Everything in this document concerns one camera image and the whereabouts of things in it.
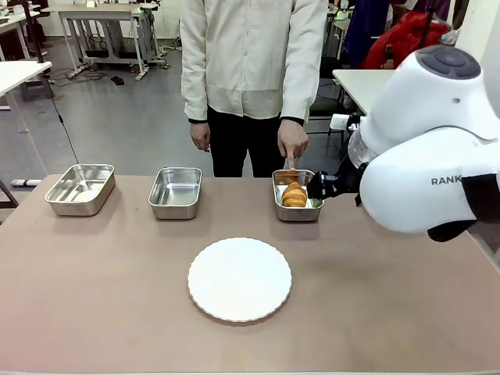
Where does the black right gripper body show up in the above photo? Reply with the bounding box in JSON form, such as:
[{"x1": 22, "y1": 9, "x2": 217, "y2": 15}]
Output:
[{"x1": 332, "y1": 158, "x2": 370, "y2": 207}]

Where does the golden croissant bread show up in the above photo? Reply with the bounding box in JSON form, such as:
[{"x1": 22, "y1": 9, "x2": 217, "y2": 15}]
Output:
[{"x1": 281, "y1": 180, "x2": 308, "y2": 208}]

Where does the person's right forearm cream sleeve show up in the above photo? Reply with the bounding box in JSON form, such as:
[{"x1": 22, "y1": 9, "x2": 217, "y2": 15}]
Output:
[{"x1": 181, "y1": 58, "x2": 212, "y2": 124}]

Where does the person's left forearm cream sleeve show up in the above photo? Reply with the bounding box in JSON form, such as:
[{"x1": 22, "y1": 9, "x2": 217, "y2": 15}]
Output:
[{"x1": 279, "y1": 58, "x2": 328, "y2": 127}]

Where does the rectangular steel container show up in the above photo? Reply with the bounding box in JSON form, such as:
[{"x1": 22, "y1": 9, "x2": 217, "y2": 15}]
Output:
[
  {"x1": 272, "y1": 169, "x2": 324, "y2": 223},
  {"x1": 148, "y1": 167, "x2": 203, "y2": 220},
  {"x1": 44, "y1": 163, "x2": 116, "y2": 217}
]

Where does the person's left hand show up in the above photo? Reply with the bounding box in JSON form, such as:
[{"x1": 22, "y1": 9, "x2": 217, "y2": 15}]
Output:
[{"x1": 277, "y1": 119, "x2": 310, "y2": 172}]

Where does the person's right hand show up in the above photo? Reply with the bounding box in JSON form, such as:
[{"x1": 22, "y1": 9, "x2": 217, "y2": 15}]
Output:
[{"x1": 190, "y1": 120, "x2": 212, "y2": 153}]

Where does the white table with black chair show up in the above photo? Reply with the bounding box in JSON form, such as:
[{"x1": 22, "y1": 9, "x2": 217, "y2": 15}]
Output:
[{"x1": 331, "y1": 69, "x2": 398, "y2": 116}]

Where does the white scalloped plate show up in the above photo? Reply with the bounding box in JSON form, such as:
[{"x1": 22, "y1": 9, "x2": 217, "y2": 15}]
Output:
[{"x1": 187, "y1": 237, "x2": 293, "y2": 323}]

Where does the person in cream shirt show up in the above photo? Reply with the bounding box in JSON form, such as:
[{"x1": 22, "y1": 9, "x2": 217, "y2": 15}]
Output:
[{"x1": 180, "y1": 0, "x2": 329, "y2": 179}]

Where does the red jacket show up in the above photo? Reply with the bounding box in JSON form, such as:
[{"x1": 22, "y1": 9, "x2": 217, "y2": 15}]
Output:
[{"x1": 365, "y1": 11, "x2": 448, "y2": 70}]

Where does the blue garment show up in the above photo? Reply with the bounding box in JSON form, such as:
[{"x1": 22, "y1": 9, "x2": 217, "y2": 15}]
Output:
[{"x1": 343, "y1": 0, "x2": 391, "y2": 67}]

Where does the white side table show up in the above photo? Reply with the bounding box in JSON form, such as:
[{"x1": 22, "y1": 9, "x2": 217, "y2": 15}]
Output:
[{"x1": 0, "y1": 60, "x2": 53, "y2": 134}]

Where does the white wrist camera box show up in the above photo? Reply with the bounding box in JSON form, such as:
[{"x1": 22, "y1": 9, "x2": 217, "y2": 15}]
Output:
[{"x1": 330, "y1": 112, "x2": 366, "y2": 132}]

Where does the black floor cable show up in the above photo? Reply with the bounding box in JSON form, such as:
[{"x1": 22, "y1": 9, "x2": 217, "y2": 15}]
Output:
[{"x1": 41, "y1": 73, "x2": 81, "y2": 167}]

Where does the grey metal frame desk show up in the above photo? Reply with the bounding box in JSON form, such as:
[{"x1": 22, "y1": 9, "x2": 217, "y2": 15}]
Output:
[{"x1": 58, "y1": 3, "x2": 162, "y2": 82}]

